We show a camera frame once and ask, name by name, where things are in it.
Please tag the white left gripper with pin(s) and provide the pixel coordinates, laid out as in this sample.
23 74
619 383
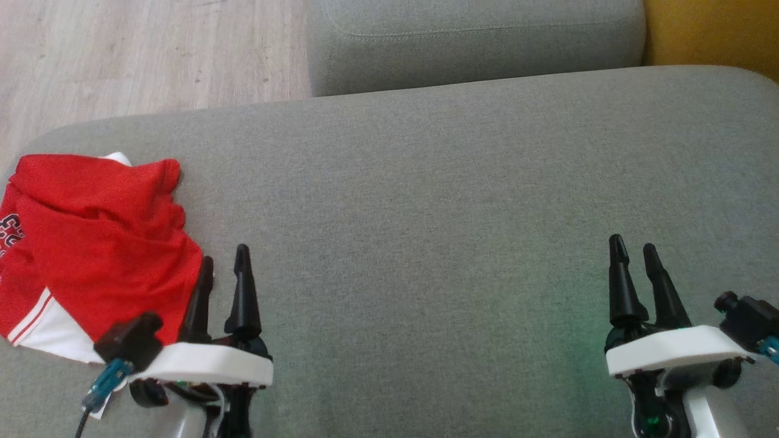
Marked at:
213 365

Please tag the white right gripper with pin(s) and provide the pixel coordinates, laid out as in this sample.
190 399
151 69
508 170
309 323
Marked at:
669 353

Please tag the red white sports jersey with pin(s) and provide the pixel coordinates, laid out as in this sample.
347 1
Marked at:
103 243

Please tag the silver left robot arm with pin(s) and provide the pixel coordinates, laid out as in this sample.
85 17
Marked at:
182 423

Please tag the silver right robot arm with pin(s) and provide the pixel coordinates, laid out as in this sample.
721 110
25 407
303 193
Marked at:
712 420

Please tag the large grey sofa seat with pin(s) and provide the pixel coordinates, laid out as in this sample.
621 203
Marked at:
426 213

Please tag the wide yellow sofa backrest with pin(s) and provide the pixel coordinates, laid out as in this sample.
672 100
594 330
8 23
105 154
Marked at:
712 30

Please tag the grey sofa seat cushion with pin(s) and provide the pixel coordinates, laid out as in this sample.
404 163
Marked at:
475 42

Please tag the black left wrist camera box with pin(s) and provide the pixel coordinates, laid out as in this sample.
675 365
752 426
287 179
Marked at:
131 340

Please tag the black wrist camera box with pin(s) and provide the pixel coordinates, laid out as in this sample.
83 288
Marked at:
131 340
751 319

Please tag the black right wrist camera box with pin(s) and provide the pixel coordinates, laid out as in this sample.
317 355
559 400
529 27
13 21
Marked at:
751 319

